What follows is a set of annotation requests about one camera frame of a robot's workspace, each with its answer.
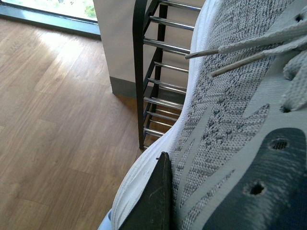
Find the grey sneaker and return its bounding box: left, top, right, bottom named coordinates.
left=99, top=0, right=307, bottom=230

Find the black metal shoe rack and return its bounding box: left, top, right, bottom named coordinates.
left=132, top=0, right=201, bottom=150

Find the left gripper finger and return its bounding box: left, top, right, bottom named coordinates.
left=120, top=152, right=172, bottom=230

